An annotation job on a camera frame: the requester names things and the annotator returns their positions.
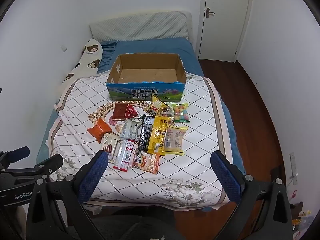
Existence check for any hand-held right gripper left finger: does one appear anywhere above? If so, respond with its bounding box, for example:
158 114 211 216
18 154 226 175
25 150 109 240

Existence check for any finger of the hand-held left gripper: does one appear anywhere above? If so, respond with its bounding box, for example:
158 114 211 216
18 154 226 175
0 146 30 170
0 154 63 180

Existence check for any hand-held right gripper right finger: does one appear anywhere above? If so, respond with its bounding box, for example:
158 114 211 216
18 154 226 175
210 150 293 240

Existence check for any dark red snack packet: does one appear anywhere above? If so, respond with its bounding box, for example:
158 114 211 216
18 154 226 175
111 102 129 120

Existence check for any red triangular snack packet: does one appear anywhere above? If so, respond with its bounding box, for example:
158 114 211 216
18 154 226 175
125 104 138 118

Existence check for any blue printed cardboard box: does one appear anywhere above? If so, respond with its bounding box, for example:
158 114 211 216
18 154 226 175
106 52 187 102

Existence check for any silver red label snack packet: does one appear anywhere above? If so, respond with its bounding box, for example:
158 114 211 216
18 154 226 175
113 140 138 172

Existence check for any white brown stick snack packet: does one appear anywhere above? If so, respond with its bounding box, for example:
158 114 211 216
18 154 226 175
100 134 120 161

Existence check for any white checked floral blanket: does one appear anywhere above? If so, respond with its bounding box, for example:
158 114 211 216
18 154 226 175
49 74 234 212

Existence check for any orange panda print snack packet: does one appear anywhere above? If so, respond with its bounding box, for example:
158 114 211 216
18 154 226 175
132 150 160 175

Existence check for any grey white snack packet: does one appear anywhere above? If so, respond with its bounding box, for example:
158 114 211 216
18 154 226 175
119 119 140 140

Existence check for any pale yellow clear snack packet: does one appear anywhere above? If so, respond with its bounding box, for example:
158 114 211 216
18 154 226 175
164 126 188 155

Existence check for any black snack packet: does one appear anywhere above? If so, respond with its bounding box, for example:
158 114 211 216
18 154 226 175
138 115 157 153

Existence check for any white power strip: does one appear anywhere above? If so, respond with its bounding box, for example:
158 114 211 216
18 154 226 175
289 152 299 185

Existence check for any large yellow snack packet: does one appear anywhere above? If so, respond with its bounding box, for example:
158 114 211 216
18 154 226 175
147 116 172 155

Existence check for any colourful candy ball bag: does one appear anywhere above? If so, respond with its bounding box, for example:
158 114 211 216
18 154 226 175
171 102 190 123

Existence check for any yellow panda print snack packet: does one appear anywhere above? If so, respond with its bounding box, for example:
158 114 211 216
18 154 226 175
146 94 173 117

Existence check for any bear print pillow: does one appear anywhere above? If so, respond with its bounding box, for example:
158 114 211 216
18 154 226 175
56 38 103 98

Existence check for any blue bed sheet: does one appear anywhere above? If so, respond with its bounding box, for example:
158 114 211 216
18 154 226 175
36 37 247 175

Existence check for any white door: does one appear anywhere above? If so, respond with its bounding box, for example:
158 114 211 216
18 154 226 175
199 0 253 63

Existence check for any grey pillow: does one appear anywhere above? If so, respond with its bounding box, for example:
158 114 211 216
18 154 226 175
89 10 193 42

